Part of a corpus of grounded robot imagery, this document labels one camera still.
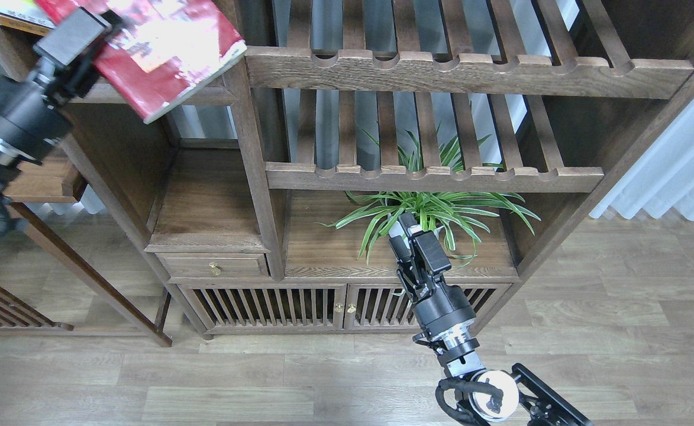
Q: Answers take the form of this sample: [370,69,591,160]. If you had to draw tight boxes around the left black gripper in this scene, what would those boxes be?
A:
[0,7,117,166]

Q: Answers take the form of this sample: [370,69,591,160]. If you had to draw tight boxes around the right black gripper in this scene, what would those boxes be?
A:
[389,212,476,344]

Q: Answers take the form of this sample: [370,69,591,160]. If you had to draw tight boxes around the yellow green book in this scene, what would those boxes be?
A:
[0,0,55,28]

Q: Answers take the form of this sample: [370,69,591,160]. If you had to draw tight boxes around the red book white pages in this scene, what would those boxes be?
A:
[38,1,247,124]

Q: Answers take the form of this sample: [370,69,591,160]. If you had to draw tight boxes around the dark maroon book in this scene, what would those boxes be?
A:
[0,14,51,36]

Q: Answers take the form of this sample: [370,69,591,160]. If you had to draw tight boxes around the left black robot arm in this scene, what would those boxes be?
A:
[0,7,124,238]

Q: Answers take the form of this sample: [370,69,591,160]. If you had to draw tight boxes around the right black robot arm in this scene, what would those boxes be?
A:
[389,213,591,425]

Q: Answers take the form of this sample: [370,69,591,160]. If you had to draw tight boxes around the white plant pot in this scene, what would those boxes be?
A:
[387,213,444,243]

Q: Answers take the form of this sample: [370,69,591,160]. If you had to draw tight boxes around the green spider plant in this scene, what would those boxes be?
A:
[318,124,541,267]

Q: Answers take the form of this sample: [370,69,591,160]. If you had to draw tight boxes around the dark wooden bookshelf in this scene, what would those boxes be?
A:
[0,0,694,340]

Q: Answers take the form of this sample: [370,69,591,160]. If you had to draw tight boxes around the wooden side table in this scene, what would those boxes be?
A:
[4,159,172,346]

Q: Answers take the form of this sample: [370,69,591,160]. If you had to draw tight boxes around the white curtain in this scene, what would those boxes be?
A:
[589,98,694,221]

